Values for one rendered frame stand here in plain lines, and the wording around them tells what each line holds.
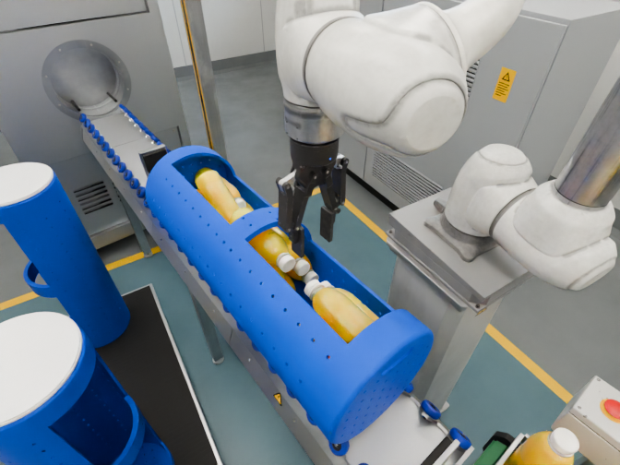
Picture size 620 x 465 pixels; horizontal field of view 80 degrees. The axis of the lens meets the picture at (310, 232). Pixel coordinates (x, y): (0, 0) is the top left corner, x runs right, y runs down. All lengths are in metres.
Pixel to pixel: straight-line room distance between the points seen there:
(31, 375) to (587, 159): 1.19
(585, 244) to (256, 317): 0.67
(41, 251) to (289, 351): 1.21
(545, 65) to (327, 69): 1.63
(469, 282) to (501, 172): 0.28
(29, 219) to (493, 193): 1.49
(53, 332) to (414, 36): 0.97
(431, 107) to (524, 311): 2.27
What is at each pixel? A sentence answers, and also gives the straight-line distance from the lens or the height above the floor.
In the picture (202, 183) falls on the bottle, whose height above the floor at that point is 1.20.
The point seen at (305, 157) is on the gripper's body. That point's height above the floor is 1.51.
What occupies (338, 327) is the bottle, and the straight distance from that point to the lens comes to 0.74.
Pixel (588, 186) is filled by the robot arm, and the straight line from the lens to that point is 0.87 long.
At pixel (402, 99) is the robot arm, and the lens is 0.33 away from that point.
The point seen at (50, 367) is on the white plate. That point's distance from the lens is 1.03.
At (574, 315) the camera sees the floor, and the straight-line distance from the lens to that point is 2.69.
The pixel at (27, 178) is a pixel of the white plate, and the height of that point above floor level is 1.04.
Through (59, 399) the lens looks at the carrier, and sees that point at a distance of 1.01.
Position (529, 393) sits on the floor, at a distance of 2.25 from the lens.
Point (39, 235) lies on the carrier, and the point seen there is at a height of 0.88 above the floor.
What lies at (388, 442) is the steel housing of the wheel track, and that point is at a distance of 0.93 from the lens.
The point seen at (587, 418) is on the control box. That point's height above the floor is 1.10.
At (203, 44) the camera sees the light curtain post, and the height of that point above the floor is 1.37.
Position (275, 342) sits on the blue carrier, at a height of 1.15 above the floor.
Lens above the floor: 1.80
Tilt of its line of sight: 42 degrees down
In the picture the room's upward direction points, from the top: straight up
